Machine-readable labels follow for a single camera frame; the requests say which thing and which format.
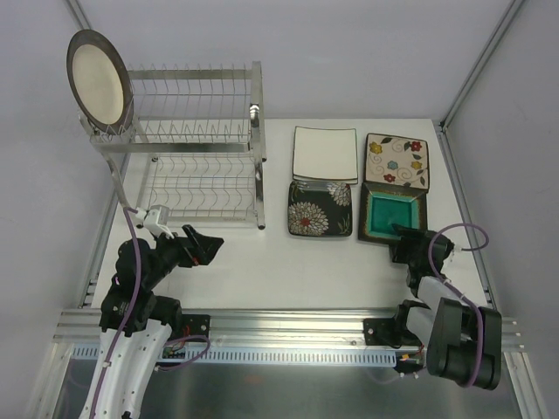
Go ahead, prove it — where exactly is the dark square teal-centre plate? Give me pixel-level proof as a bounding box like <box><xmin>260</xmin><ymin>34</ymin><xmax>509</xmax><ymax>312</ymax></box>
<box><xmin>357</xmin><ymin>182</ymin><xmax>428</xmax><ymax>245</ymax></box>

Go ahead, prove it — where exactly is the round silver-rimmed cream plate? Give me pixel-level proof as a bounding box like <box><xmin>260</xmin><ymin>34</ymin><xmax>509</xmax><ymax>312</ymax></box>
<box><xmin>66</xmin><ymin>30</ymin><xmax>134</xmax><ymax>135</ymax></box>

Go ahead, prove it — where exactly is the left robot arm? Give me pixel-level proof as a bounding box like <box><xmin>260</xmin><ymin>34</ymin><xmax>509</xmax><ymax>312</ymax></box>
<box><xmin>80</xmin><ymin>224</ymin><xmax>224</xmax><ymax>418</ymax></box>

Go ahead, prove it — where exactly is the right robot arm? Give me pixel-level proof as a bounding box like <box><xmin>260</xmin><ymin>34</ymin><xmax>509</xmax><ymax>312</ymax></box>
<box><xmin>383</xmin><ymin>223</ymin><xmax>502</xmax><ymax>390</ymax></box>

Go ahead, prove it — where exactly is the stainless steel dish rack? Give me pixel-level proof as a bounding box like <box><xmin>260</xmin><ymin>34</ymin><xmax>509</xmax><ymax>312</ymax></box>
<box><xmin>79</xmin><ymin>61</ymin><xmax>266</xmax><ymax>230</ymax></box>

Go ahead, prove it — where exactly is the cream floral square plate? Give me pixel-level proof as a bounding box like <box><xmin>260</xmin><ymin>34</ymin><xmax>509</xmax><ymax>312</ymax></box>
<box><xmin>363</xmin><ymin>133</ymin><xmax>430</xmax><ymax>190</ymax></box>

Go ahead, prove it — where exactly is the black chrysanthemum square plate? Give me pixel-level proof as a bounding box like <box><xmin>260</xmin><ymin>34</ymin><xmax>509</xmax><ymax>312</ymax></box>
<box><xmin>287</xmin><ymin>180</ymin><xmax>353</xmax><ymax>237</ymax></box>

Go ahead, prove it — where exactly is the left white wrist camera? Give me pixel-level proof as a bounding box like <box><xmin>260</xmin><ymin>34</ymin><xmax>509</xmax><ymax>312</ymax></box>
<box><xmin>132</xmin><ymin>205</ymin><xmax>174</xmax><ymax>239</ymax></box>

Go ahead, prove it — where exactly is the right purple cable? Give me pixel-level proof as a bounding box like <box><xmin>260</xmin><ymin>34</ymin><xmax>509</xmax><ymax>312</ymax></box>
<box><xmin>366</xmin><ymin>223</ymin><xmax>489</xmax><ymax>389</ymax></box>

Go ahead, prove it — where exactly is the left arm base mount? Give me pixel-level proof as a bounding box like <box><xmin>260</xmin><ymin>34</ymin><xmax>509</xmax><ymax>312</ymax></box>
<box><xmin>179</xmin><ymin>313</ymin><xmax>211</xmax><ymax>342</ymax></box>

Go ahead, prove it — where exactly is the aluminium frame rail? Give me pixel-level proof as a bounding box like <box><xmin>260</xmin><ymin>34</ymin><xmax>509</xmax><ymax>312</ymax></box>
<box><xmin>52</xmin><ymin>307</ymin><xmax>528</xmax><ymax>353</ymax></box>

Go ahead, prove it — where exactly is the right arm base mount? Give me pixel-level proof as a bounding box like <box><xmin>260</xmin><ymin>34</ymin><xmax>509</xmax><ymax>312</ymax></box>
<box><xmin>362</xmin><ymin>318</ymin><xmax>404</xmax><ymax>349</ymax></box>

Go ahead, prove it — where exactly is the white slotted cable duct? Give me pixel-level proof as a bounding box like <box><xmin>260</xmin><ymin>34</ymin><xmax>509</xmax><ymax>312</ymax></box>
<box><xmin>71</xmin><ymin>344</ymin><xmax>398</xmax><ymax>368</ymax></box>

